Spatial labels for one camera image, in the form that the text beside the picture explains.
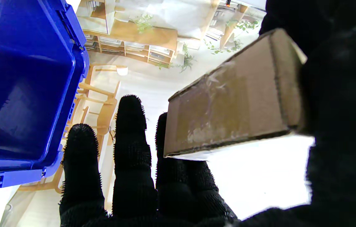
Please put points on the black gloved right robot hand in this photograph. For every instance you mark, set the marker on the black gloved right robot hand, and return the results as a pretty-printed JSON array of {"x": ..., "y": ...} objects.
[{"x": 341, "y": 126}]

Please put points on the cardboard package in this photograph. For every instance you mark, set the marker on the cardboard package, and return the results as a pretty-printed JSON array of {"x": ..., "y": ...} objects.
[{"x": 228, "y": 101}]

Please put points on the blue plastic turnover box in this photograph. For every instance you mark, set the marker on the blue plastic turnover box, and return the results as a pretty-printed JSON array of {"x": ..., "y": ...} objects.
[{"x": 23, "y": 78}]

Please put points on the black clamp with orange tip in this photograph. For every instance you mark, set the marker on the black clamp with orange tip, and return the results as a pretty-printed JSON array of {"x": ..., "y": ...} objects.
[{"x": 228, "y": 2}]

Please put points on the printed room scene backdrop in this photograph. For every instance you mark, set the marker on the printed room scene backdrop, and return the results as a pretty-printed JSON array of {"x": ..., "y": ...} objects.
[{"x": 165, "y": 19}]

